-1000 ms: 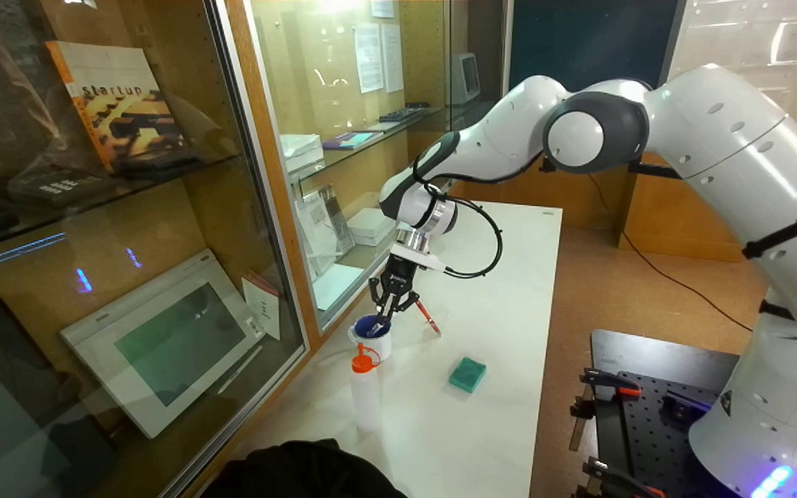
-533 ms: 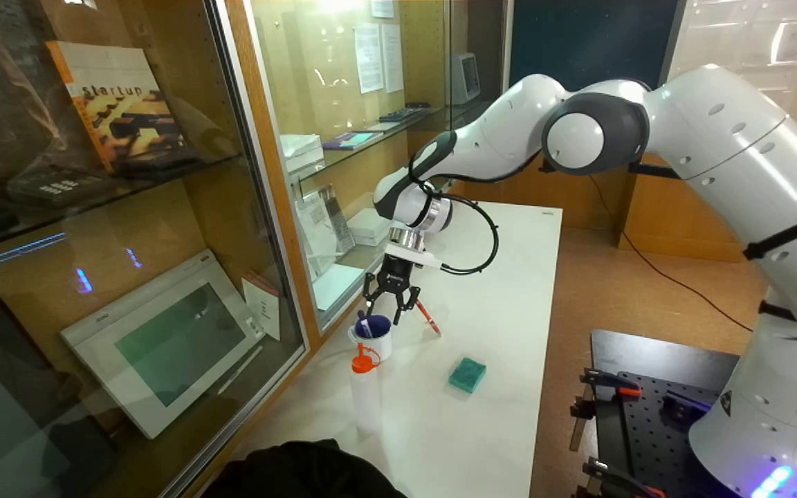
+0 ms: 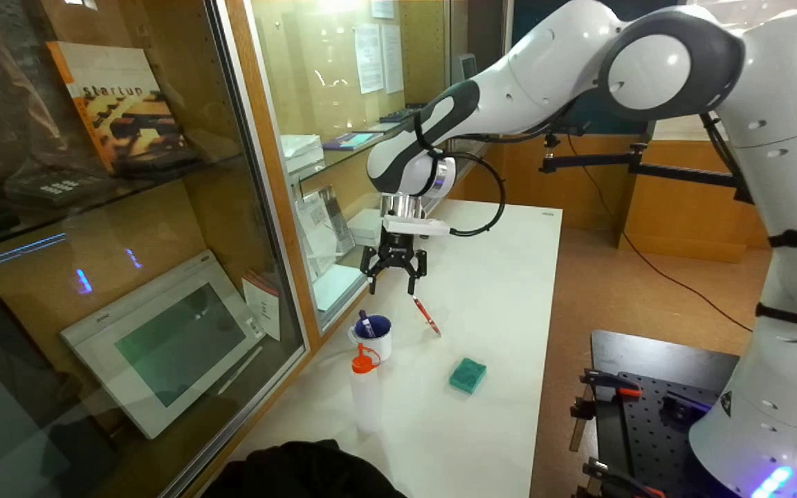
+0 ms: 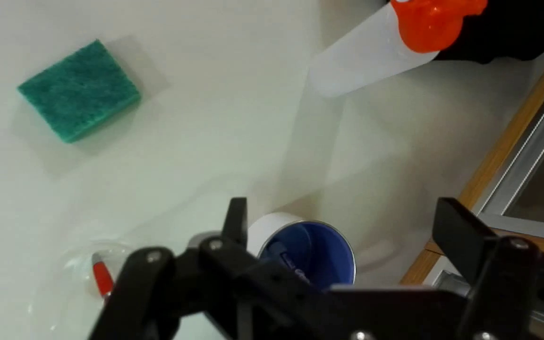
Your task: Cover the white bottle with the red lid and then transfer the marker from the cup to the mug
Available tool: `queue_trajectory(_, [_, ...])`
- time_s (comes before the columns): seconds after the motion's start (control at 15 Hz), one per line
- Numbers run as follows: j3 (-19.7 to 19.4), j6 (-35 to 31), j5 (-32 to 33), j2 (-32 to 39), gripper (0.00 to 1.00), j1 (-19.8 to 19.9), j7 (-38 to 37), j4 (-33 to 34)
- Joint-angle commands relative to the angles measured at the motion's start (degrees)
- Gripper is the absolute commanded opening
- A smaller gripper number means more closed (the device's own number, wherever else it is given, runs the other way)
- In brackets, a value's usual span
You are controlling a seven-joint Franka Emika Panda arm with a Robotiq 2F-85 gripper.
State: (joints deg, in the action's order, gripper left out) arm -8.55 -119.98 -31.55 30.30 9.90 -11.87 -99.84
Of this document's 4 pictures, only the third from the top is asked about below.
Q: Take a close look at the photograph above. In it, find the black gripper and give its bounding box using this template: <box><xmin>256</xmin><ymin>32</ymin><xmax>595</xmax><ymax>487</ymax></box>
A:
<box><xmin>361</xmin><ymin>230</ymin><xmax>433</xmax><ymax>299</ymax></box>

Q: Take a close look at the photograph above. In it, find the white cup blue inside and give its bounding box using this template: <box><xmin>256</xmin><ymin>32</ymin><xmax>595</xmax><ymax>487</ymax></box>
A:
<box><xmin>350</xmin><ymin>313</ymin><xmax>398</xmax><ymax>365</ymax></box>

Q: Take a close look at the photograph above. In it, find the white plastic bottle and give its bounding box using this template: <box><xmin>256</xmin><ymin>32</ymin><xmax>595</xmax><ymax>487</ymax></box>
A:
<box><xmin>350</xmin><ymin>365</ymin><xmax>388</xmax><ymax>437</ymax></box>

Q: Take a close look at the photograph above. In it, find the red pen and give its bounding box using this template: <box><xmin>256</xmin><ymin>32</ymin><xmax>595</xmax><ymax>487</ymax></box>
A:
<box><xmin>413</xmin><ymin>293</ymin><xmax>442</xmax><ymax>340</ymax></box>

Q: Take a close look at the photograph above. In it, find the white flat paper sheet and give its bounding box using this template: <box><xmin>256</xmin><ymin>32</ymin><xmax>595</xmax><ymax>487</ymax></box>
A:
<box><xmin>307</xmin><ymin>261</ymin><xmax>372</xmax><ymax>317</ymax></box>

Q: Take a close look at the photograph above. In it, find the white butterfly print booklet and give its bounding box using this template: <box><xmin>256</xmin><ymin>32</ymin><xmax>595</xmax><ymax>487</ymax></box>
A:
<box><xmin>293</xmin><ymin>187</ymin><xmax>343</xmax><ymax>284</ymax></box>

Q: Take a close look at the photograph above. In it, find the green sponge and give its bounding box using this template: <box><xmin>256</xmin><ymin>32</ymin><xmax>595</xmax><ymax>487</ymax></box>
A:
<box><xmin>445</xmin><ymin>355</ymin><xmax>491</xmax><ymax>400</ymax></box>

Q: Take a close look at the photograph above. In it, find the small white card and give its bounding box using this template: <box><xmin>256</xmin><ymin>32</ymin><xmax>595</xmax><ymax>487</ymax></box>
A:
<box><xmin>239</xmin><ymin>275</ymin><xmax>285</xmax><ymax>343</ymax></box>

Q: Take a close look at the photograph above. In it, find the white paper stack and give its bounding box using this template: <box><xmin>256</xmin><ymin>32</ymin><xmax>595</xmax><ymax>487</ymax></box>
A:
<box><xmin>276</xmin><ymin>134</ymin><xmax>326</xmax><ymax>174</ymax></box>

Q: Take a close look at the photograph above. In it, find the wooden glass display case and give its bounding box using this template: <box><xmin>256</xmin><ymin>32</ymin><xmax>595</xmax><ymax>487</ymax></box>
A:
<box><xmin>0</xmin><ymin>0</ymin><xmax>476</xmax><ymax>498</ymax></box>

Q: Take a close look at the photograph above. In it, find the white paper notice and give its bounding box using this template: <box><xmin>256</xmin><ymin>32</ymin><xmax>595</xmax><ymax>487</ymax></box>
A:
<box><xmin>352</xmin><ymin>23</ymin><xmax>388</xmax><ymax>98</ymax></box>
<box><xmin>383</xmin><ymin>23</ymin><xmax>410</xmax><ymax>98</ymax></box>

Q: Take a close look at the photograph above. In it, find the white framed teal screen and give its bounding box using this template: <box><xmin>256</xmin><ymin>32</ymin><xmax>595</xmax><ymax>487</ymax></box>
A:
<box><xmin>58</xmin><ymin>250</ymin><xmax>269</xmax><ymax>443</ymax></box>

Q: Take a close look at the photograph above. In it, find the black perforated mounting board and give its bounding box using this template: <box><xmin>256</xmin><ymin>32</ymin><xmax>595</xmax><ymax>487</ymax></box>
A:
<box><xmin>568</xmin><ymin>328</ymin><xmax>745</xmax><ymax>498</ymax></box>

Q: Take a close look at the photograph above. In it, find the wooden counter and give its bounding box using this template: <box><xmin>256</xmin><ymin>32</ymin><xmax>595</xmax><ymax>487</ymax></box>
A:
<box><xmin>621</xmin><ymin>136</ymin><xmax>774</xmax><ymax>264</ymax></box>

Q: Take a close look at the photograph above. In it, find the orange picture book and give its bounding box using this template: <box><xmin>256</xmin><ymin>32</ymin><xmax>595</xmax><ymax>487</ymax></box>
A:
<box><xmin>44</xmin><ymin>39</ymin><xmax>197</xmax><ymax>181</ymax></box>

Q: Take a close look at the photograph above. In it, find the small dark device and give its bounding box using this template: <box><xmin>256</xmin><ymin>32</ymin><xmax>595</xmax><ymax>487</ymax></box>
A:
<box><xmin>0</xmin><ymin>163</ymin><xmax>123</xmax><ymax>212</ymax></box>

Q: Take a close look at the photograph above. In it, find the dark framed panel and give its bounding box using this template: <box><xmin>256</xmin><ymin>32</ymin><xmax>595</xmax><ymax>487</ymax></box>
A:
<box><xmin>0</xmin><ymin>293</ymin><xmax>128</xmax><ymax>498</ymax></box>

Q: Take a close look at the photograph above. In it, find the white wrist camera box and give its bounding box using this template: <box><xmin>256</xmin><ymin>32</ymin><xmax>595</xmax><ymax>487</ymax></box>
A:
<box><xmin>380</xmin><ymin>212</ymin><xmax>455</xmax><ymax>242</ymax></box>

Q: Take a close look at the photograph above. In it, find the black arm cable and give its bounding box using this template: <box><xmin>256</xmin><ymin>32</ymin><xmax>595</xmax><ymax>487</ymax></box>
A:
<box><xmin>413</xmin><ymin>149</ymin><xmax>509</xmax><ymax>242</ymax></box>

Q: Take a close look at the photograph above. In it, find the orange handled black clamp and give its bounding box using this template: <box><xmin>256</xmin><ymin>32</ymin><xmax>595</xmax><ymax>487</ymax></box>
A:
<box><xmin>578</xmin><ymin>458</ymin><xmax>669</xmax><ymax>498</ymax></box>
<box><xmin>578</xmin><ymin>365</ymin><xmax>648</xmax><ymax>404</ymax></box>

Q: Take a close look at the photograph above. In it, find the black hanging cable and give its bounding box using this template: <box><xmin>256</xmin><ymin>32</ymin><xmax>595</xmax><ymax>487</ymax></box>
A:
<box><xmin>561</xmin><ymin>136</ymin><xmax>759</xmax><ymax>335</ymax></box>

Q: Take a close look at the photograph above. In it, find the black camera boom bar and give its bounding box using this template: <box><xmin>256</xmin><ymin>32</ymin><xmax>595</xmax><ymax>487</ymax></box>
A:
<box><xmin>541</xmin><ymin>127</ymin><xmax>759</xmax><ymax>209</ymax></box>

